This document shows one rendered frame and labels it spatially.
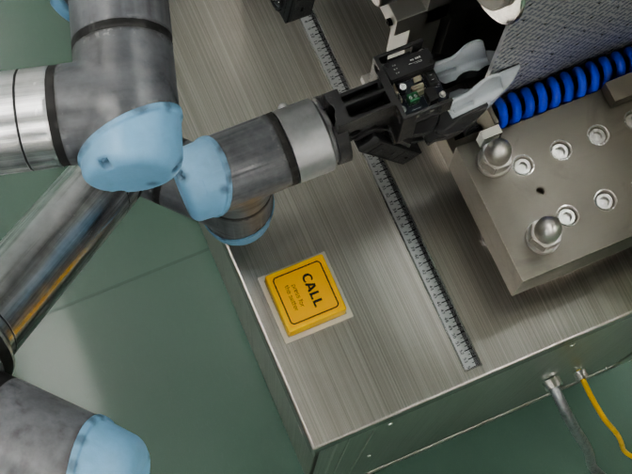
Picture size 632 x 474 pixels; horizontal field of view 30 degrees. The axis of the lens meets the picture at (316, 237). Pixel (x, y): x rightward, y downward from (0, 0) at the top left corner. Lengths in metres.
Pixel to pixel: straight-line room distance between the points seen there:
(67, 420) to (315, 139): 0.36
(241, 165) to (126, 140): 0.29
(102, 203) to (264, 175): 0.16
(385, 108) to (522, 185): 0.21
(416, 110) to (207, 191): 0.21
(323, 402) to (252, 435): 0.91
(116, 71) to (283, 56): 0.59
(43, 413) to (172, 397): 1.28
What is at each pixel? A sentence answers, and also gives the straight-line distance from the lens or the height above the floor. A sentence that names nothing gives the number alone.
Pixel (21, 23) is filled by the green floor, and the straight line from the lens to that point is 2.51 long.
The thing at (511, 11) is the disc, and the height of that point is 1.24.
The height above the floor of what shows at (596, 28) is 1.11.
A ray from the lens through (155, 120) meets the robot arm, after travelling 0.84.
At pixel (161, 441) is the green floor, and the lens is 2.21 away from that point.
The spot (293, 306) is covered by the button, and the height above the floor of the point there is 0.92.
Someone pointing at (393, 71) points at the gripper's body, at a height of 1.16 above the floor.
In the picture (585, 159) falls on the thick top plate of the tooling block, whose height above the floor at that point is 1.03.
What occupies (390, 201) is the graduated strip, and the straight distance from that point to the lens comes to 1.36.
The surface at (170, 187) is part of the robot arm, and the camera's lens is 1.22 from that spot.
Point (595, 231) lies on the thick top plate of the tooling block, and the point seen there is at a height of 1.03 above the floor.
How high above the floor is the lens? 2.19
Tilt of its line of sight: 73 degrees down
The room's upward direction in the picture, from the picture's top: 6 degrees clockwise
